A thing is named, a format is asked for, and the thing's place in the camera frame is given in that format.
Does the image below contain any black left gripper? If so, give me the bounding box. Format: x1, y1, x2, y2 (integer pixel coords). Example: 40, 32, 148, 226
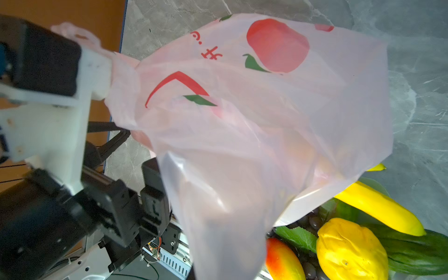
1, 121, 172, 280

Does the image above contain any pink printed plastic bag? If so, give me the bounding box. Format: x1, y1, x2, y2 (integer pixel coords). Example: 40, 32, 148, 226
51, 14, 393, 280

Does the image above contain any red yellow mango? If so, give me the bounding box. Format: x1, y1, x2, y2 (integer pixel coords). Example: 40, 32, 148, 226
266, 238, 306, 280

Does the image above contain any yellow lemon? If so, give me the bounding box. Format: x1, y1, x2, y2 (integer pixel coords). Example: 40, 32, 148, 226
316, 218, 389, 280

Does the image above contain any yellow banana bunch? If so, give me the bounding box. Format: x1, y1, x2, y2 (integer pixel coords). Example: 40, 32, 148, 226
333, 181, 427, 236

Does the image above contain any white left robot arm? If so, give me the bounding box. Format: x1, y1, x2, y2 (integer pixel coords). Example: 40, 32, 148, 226
1, 121, 172, 280

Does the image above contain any dark purple grape bunch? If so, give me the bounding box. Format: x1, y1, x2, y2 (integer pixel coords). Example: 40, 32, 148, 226
267, 208, 328, 280

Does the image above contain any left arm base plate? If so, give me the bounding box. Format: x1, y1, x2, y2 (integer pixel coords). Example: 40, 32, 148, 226
151, 223, 182, 255

